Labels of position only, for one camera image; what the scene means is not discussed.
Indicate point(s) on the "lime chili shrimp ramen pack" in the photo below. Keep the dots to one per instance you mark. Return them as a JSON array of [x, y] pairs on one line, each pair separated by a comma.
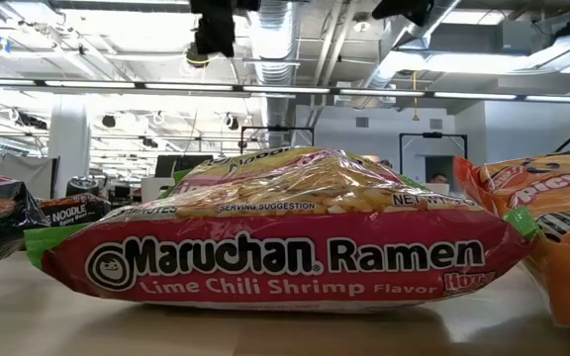
[[285, 257]]

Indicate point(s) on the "red spicy chicken noodle pack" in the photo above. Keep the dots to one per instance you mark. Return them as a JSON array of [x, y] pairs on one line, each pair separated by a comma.
[[562, 277]]

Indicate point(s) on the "black ceiling spotlight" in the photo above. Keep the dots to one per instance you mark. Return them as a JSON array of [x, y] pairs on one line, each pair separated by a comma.
[[109, 121], [232, 123]]

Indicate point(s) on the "person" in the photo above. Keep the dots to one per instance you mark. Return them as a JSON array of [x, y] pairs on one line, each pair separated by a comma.
[[439, 178]]

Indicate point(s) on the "white building column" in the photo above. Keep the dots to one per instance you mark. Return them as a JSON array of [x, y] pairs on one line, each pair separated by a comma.
[[69, 148]]

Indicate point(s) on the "black tyre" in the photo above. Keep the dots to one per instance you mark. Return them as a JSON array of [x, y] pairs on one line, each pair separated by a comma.
[[82, 187]]

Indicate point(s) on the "grey partition cloth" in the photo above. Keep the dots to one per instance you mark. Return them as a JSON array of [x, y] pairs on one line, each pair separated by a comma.
[[28, 170]]

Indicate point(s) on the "black ceiling camera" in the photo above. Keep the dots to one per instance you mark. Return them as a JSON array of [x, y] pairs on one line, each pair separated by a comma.
[[197, 61]]

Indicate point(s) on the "silver ventilation duct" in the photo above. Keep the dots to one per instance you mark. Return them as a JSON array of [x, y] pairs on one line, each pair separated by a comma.
[[272, 49]]

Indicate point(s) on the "black background frame stand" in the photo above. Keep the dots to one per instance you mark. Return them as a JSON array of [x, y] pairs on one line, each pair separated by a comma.
[[433, 134]]

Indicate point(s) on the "black rail with light strips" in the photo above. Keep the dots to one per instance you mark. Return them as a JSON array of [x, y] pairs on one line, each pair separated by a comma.
[[92, 84]]

